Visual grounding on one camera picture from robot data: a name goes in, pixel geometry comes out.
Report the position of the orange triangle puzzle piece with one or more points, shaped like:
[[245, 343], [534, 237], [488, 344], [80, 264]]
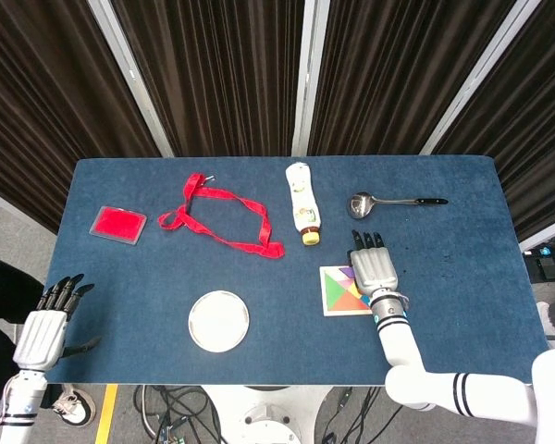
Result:
[[347, 304]]

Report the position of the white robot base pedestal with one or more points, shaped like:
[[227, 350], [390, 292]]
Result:
[[268, 416]]

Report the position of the white bottle with yellow cap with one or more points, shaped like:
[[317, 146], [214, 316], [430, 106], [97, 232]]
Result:
[[303, 203]]

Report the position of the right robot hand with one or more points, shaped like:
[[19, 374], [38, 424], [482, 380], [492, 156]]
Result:
[[373, 268]]

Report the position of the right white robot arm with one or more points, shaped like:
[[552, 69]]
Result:
[[400, 342]]

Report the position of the person in black clothes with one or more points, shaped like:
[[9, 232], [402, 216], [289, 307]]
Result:
[[4, 300]]

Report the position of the white shoe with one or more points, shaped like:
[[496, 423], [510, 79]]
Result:
[[548, 319]]

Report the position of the wooden tangram tray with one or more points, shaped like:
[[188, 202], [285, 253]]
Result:
[[322, 296]]

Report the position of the blue felt table cover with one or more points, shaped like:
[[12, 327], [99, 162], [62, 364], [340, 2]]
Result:
[[166, 277]]

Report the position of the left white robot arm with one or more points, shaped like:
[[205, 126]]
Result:
[[18, 398]]

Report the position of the green triangle puzzle piece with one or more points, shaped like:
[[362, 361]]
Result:
[[333, 291]]

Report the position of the white and black sneaker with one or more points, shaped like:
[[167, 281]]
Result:
[[76, 407]]

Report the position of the yellow square puzzle piece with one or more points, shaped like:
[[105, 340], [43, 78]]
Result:
[[354, 290]]

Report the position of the red card in clear holder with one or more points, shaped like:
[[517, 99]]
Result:
[[119, 224]]

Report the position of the dark brown curtain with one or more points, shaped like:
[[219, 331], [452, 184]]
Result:
[[388, 74], [41, 102], [222, 74], [536, 115]]

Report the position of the white round plate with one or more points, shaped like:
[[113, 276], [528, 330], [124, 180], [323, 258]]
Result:
[[218, 321]]

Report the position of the small blue object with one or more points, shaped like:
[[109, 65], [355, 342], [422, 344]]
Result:
[[366, 301]]

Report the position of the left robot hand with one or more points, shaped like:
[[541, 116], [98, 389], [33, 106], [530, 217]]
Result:
[[39, 340]]

